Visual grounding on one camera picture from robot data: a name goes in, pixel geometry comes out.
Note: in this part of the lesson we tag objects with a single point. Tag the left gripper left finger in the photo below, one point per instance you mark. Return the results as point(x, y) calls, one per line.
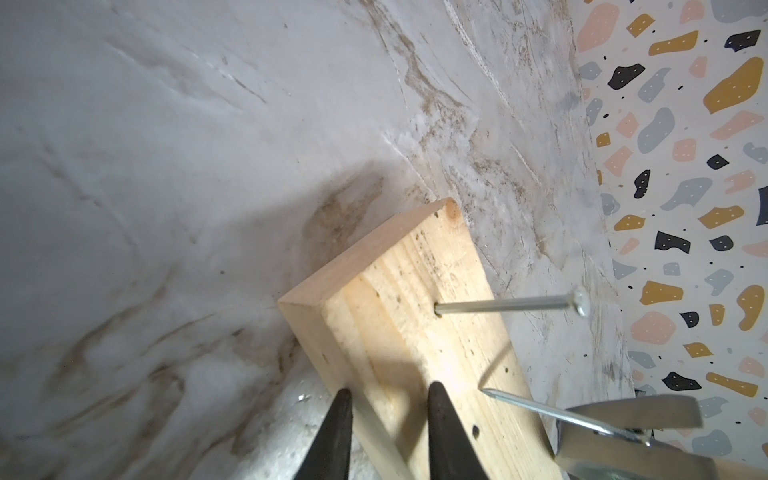
point(328, 457)

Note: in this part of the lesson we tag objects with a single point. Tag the wooden block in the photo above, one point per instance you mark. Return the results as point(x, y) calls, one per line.
point(366, 321)

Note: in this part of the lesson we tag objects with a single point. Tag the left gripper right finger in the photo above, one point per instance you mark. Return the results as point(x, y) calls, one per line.
point(451, 455)

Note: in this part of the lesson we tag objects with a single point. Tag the wooden handle claw hammer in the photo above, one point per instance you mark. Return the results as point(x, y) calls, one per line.
point(613, 440)

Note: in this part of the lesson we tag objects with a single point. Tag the steel nail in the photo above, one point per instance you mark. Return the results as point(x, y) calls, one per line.
point(577, 300)
point(564, 415)

